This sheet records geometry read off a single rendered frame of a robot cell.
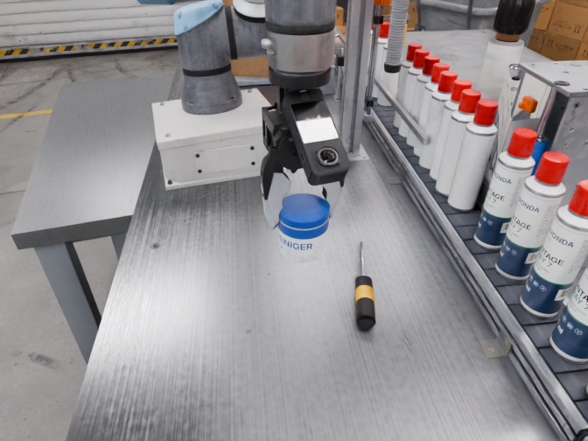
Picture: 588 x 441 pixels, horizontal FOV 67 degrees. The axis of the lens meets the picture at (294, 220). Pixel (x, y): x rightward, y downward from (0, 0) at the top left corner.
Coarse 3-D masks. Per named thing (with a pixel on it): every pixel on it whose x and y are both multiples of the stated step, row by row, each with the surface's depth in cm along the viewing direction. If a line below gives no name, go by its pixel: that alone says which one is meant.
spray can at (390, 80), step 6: (384, 48) 117; (402, 48) 117; (384, 54) 118; (384, 60) 118; (384, 72) 120; (384, 78) 121; (390, 78) 120; (396, 78) 120; (384, 84) 121; (390, 84) 121; (396, 84) 122; (390, 90) 122; (396, 90) 123; (378, 96) 125; (384, 96) 123; (378, 102) 126; (384, 102) 124
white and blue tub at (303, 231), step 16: (288, 208) 59; (304, 208) 59; (320, 208) 59; (288, 224) 57; (304, 224) 56; (320, 224) 57; (288, 240) 59; (304, 240) 58; (320, 240) 59; (288, 256) 61; (304, 256) 60; (320, 256) 61
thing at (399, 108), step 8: (336, 32) 163; (344, 40) 152; (376, 80) 119; (384, 88) 114; (392, 96) 109; (392, 104) 108; (400, 104) 105; (400, 112) 103; (408, 120) 98; (416, 128) 94; (416, 136) 94; (424, 136) 91
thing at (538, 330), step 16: (336, 48) 174; (384, 112) 122; (400, 144) 106; (416, 160) 100; (432, 192) 89; (448, 208) 84; (464, 224) 80; (464, 240) 77; (480, 256) 73; (496, 256) 73; (496, 272) 70; (496, 288) 67; (512, 288) 67; (512, 304) 65; (528, 320) 62; (544, 320) 62; (528, 336) 60; (544, 336) 60; (544, 352) 58; (560, 368) 56; (576, 368) 56; (576, 384) 54; (576, 400) 52
